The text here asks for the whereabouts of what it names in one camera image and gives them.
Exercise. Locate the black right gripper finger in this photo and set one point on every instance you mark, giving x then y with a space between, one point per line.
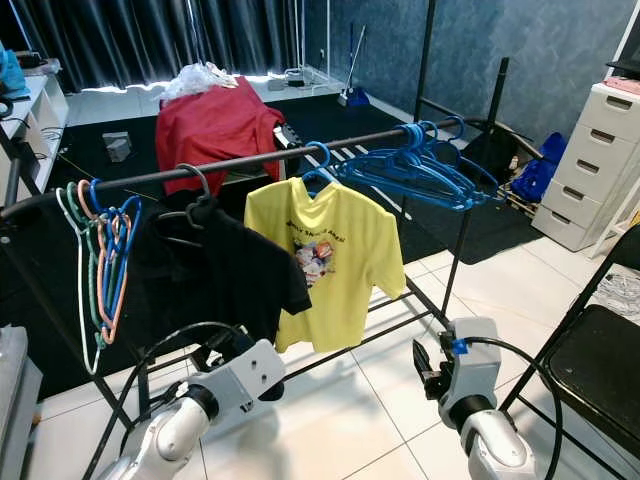
422 362

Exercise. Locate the black t-shirt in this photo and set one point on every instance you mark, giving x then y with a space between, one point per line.
220 280

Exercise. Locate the salmon thin hanger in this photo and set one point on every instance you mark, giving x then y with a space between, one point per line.
117 295

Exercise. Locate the green thin hanger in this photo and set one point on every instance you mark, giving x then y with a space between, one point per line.
98 300

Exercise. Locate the white thin hanger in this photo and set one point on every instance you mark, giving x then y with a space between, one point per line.
88 330

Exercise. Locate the blue plastic hanger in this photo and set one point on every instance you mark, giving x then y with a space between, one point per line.
322 178
440 180
475 182
405 168

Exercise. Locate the yellow printed t-shirt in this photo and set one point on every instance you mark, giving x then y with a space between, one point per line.
360 290

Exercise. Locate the black folding chair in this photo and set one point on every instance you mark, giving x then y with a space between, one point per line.
600 370

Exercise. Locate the black metal clothes rack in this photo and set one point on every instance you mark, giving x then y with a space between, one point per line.
240 163

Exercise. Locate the grey patterned mat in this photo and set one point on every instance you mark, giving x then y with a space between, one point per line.
620 290

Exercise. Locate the grey fabric furniture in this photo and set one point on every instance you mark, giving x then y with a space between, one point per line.
18 410

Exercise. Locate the red cloth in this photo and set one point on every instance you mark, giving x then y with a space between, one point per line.
215 130

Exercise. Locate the blue bag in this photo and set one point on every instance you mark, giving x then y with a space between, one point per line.
540 170

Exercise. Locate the small grey box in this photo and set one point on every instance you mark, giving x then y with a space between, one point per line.
117 146

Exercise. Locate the white drawer cabinet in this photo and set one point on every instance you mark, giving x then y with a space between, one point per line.
590 160

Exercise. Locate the white plastic bag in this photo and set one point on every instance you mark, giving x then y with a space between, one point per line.
200 80

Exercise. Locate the blue mop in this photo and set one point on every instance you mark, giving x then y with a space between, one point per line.
355 98

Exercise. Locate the black pole stand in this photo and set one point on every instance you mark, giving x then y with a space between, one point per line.
425 60

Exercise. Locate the black curtain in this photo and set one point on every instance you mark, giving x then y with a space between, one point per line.
160 35

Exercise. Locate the pink folded cloth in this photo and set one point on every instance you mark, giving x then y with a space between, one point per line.
625 86

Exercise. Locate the light blue cloth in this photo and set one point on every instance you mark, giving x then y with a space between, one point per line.
12 75

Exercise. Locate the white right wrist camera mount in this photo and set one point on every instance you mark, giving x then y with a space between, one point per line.
470 365

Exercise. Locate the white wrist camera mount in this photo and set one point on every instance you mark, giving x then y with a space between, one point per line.
470 365
245 375

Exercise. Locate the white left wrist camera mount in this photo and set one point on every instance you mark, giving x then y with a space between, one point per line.
245 375

